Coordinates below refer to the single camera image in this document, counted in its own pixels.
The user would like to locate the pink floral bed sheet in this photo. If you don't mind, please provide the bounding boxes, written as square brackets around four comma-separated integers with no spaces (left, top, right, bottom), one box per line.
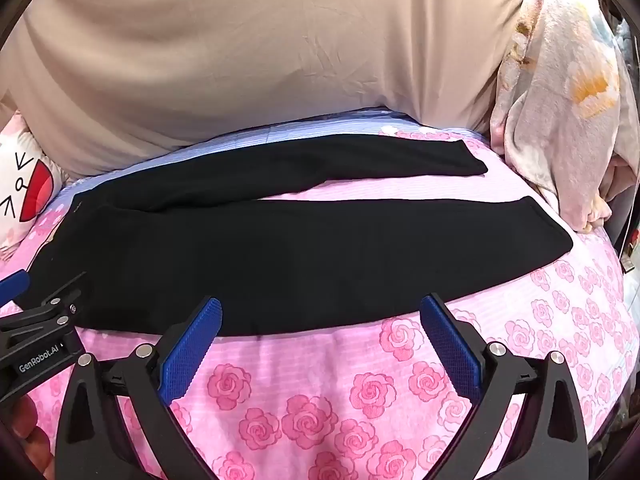
[0,107,636,480]

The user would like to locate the person's left hand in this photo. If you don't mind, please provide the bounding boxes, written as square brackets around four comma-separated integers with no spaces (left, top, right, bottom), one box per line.
[7,400,55,480]

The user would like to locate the black pants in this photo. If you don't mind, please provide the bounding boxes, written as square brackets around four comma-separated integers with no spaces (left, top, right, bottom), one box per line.
[27,132,574,338]

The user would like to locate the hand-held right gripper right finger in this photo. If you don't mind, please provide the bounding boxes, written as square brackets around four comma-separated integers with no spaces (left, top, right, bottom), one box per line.
[420,294,591,480]

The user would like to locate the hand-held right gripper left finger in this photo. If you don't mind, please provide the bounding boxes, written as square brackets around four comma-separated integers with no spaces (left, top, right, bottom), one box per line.
[54,296,223,480]

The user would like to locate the cartoon face pillow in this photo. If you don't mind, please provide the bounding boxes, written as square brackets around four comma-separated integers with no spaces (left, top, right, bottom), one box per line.
[0,105,66,256]

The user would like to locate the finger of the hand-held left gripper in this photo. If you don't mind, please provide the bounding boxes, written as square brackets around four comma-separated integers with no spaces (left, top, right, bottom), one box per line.
[0,269,29,307]
[0,272,90,343]

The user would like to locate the pale floral fleece blanket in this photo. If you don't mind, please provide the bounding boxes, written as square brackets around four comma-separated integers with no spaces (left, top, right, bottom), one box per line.
[489,0,640,233]

